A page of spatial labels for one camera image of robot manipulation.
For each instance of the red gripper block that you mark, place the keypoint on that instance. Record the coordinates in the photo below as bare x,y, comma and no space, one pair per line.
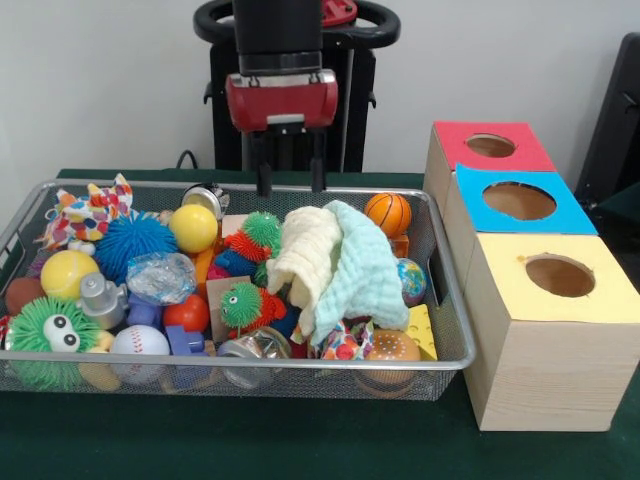
280,102

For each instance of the small orange basketball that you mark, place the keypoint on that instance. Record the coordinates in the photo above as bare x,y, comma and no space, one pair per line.
387,214

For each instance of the blue spiky ball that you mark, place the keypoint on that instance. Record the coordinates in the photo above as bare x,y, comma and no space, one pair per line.
135,240

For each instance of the colourful patterned cloth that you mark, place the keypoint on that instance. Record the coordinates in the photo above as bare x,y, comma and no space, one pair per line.
85,220

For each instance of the dark green table cloth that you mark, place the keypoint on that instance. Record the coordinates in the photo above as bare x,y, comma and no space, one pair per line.
625,200
250,440

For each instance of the yellow ball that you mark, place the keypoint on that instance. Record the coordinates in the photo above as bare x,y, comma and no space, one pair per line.
193,227
67,275

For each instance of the green spiky googly-eyed ball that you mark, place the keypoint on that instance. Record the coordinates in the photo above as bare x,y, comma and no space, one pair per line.
30,327

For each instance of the cream waffle cloth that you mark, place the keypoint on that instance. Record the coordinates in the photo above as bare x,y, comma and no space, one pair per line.
310,250

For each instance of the mint waffle cloth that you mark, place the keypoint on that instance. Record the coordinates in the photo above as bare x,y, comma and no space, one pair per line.
365,275

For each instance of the wooden box with three holes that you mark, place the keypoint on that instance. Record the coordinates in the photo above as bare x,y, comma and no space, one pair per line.
550,370

